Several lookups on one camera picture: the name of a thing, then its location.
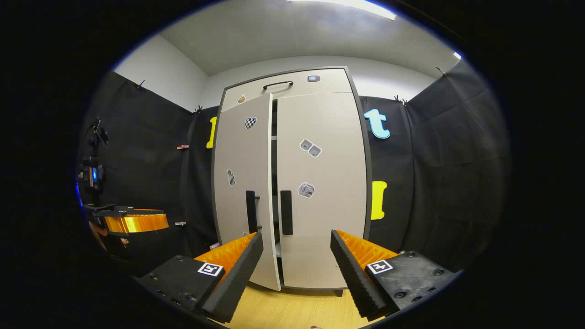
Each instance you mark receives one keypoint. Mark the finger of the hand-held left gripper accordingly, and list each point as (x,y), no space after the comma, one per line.
(137,212)
(137,224)

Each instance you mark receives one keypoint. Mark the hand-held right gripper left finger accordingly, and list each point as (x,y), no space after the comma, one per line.
(237,276)

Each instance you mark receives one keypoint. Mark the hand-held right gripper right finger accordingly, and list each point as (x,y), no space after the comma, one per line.
(349,274)

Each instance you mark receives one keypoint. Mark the white shoe cabinet door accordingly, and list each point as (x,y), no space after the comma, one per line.
(329,219)
(242,155)

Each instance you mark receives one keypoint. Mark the white shoe cabinet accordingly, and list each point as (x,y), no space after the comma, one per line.
(274,155)

